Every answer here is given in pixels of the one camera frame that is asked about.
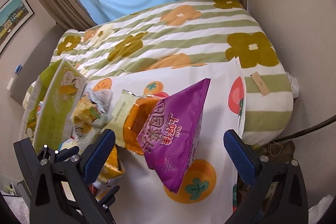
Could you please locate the yellow green crumpled snack bag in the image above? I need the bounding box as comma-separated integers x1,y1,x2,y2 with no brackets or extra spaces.
71,88,112,149

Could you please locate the grey headboard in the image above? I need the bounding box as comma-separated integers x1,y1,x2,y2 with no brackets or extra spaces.
10,24,65,104

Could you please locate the framed wall picture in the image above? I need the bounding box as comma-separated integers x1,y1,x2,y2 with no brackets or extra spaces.
0,0,34,53

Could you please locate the green striped flower quilt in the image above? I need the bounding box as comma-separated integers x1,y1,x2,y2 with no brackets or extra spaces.
46,0,293,145

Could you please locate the white fruit print cloth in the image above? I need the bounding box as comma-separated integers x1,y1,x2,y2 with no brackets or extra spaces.
86,57,247,224

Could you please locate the purple snack bag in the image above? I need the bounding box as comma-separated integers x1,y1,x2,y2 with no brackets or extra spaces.
137,79,211,194

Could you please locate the black cable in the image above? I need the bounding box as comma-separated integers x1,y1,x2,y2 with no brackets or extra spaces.
273,114,336,143

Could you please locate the orange cream snack bag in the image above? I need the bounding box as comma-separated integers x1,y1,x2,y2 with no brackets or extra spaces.
105,90,161,155

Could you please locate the yellow chip bag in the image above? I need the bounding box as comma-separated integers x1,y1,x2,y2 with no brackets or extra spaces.
89,145,125,201

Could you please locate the green cardboard box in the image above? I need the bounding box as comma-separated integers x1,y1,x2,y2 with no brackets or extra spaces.
20,60,87,152

